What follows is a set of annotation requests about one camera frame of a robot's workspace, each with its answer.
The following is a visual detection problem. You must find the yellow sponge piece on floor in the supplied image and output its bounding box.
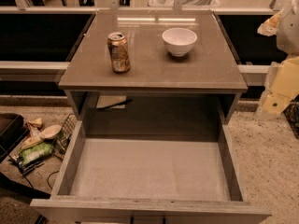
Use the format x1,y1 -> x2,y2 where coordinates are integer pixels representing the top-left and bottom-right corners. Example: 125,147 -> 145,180
28,118 -> 43,129

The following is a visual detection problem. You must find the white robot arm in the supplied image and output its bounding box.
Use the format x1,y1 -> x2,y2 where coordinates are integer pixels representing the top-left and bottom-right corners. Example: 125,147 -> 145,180
257,0 -> 299,119

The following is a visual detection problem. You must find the beige bowl on floor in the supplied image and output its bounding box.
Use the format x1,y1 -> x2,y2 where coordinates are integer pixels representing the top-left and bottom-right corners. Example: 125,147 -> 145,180
39,124 -> 62,139

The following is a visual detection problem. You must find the black wire basket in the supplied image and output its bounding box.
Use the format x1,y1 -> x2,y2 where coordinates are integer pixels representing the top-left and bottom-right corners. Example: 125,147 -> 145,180
284,102 -> 299,139
54,114 -> 77,161

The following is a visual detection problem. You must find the black cable on floor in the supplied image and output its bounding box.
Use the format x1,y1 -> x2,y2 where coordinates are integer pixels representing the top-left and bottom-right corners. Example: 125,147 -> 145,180
46,170 -> 60,190

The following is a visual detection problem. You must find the black wire basket left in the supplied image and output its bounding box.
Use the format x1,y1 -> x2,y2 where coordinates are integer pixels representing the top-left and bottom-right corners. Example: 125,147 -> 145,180
54,114 -> 77,161

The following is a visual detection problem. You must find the green snack bag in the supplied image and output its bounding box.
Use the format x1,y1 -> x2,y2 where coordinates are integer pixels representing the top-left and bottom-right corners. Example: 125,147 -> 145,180
21,142 -> 53,165

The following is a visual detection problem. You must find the orange soda can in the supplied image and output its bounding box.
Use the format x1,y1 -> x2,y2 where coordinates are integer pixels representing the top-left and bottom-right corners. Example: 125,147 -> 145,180
107,32 -> 131,73

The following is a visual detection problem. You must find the grey cabinet with glossy top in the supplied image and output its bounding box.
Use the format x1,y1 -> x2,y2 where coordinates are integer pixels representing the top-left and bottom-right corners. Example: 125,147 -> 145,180
59,9 -> 248,118

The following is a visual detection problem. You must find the open grey top drawer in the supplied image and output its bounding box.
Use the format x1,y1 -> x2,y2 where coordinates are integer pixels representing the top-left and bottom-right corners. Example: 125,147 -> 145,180
31,124 -> 271,224

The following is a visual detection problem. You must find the black bin on floor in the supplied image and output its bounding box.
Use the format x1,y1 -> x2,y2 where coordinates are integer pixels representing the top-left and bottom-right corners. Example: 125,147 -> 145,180
0,113 -> 29,162

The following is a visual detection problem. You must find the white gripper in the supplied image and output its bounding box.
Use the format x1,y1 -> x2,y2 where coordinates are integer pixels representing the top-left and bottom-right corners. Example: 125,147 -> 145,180
256,11 -> 299,120

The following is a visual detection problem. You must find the white ceramic bowl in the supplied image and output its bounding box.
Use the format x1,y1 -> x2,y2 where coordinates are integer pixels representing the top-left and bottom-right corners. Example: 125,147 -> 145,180
162,28 -> 197,57

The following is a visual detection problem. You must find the black wire basket right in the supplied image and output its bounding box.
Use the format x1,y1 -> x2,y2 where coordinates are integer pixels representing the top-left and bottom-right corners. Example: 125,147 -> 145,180
284,102 -> 299,139

